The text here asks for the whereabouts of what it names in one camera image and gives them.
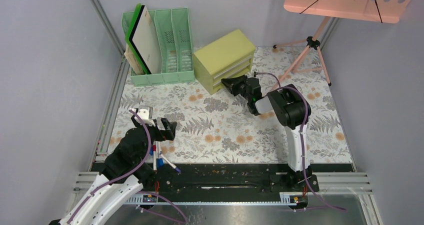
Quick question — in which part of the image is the floral table mat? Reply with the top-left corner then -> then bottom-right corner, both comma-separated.
99,50 -> 353,164

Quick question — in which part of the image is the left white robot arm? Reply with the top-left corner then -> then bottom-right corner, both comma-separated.
50,115 -> 178,225

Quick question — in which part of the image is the aluminium rail frame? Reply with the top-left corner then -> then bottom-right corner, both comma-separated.
78,0 -> 130,176

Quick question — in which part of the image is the green clip file folder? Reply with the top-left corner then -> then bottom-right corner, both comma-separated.
125,3 -> 151,75

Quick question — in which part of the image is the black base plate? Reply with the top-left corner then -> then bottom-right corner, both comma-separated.
135,163 -> 353,203

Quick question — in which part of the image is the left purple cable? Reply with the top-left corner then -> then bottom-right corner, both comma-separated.
66,109 -> 153,225

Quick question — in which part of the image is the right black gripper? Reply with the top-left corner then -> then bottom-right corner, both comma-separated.
221,74 -> 252,102

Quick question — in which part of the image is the mint green file organizer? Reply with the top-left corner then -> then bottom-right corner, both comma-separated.
121,7 -> 195,87

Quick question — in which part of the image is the white blue marker pen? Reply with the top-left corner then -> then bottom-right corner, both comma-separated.
159,152 -> 182,173

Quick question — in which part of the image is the green Treehouse book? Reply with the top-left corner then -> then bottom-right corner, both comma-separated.
124,49 -> 140,76

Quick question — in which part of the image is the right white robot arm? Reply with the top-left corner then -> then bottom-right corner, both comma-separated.
221,75 -> 312,191

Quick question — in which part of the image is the pink music stand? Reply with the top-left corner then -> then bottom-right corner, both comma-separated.
284,0 -> 424,94

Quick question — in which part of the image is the purple cartoon book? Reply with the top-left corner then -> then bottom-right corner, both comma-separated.
125,46 -> 145,76

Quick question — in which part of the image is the white perforated board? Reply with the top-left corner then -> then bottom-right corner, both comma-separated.
133,6 -> 162,74

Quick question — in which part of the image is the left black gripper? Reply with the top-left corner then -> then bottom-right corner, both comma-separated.
132,115 -> 177,163

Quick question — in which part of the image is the white red marker pen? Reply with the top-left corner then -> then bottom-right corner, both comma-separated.
152,145 -> 157,172

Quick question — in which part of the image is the yellow-green drawer cabinet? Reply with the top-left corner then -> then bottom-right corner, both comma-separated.
193,29 -> 256,95

